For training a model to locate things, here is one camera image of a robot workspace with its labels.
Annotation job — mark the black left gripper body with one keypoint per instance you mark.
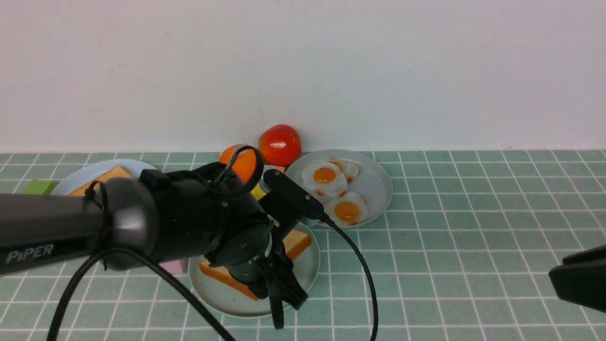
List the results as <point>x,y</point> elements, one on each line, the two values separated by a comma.
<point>209,211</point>

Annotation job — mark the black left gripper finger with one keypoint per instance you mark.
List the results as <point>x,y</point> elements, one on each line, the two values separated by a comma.
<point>291,291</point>
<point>258,288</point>

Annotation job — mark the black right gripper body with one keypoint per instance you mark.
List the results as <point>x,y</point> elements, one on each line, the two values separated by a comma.
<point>581,279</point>

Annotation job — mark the fried egg back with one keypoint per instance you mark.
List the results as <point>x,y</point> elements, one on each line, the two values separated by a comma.
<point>351,170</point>

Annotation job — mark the fried egg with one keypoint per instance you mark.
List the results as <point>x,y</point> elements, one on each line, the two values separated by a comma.
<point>351,170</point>
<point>324,180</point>
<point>348,210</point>

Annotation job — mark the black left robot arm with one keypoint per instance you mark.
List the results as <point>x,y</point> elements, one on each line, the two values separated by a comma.
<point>43,230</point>

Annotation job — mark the pale green plate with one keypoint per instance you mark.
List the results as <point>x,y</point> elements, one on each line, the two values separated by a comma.
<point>224,299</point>

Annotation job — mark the yellow foam cube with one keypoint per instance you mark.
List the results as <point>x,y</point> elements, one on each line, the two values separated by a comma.
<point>258,192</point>

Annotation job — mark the orange fruit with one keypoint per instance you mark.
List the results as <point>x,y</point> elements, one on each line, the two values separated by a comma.
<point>245,163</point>

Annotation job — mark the pink foam cube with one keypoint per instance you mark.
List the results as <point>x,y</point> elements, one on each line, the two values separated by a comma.
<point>175,267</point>

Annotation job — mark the salmon foam cube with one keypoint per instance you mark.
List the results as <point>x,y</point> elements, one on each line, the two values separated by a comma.
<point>279,169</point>

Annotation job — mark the light blue plate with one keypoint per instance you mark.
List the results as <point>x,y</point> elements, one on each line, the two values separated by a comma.
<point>135,167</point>

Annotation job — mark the red apple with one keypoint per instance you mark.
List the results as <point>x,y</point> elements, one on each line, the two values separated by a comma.
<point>280,145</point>

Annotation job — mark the fried egg front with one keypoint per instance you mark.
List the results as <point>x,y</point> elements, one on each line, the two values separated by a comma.
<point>348,210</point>

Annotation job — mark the fried egg middle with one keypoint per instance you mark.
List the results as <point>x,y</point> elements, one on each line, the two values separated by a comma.
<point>324,180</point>

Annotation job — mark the grey plate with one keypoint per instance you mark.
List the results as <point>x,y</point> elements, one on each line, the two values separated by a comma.
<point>373,183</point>

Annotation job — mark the green checkered tablecloth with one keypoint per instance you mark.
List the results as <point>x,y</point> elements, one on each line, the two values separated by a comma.
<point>461,254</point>

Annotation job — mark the green foam cube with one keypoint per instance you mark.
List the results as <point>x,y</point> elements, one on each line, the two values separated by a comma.
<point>39,187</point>

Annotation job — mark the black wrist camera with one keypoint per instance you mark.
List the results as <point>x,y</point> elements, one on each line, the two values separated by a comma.
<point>286,189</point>

